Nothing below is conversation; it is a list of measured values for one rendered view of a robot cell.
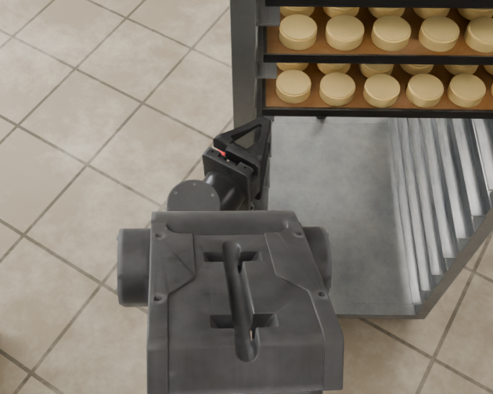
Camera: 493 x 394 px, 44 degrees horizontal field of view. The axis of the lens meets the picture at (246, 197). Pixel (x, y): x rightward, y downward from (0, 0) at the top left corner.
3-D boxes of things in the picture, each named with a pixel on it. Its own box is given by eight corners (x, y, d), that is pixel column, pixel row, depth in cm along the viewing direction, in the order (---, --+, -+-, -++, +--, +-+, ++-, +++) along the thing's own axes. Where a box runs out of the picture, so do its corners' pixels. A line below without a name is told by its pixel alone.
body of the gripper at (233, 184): (256, 165, 71) (222, 213, 68) (255, 205, 80) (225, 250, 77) (210, 141, 73) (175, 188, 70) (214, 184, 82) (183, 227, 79)
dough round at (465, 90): (452, 110, 86) (456, 101, 84) (442, 83, 88) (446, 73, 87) (486, 106, 86) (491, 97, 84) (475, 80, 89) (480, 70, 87)
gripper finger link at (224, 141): (290, 119, 75) (251, 174, 71) (287, 151, 81) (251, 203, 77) (243, 96, 76) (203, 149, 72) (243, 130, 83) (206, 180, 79)
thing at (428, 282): (433, 291, 139) (437, 285, 137) (421, 291, 139) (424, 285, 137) (401, 80, 172) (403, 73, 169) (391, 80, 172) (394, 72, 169)
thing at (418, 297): (423, 304, 147) (426, 300, 145) (412, 304, 147) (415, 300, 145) (394, 100, 180) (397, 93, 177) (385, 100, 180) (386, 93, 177)
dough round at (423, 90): (435, 112, 85) (439, 104, 84) (401, 102, 87) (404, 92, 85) (444, 87, 88) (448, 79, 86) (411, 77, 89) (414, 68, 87)
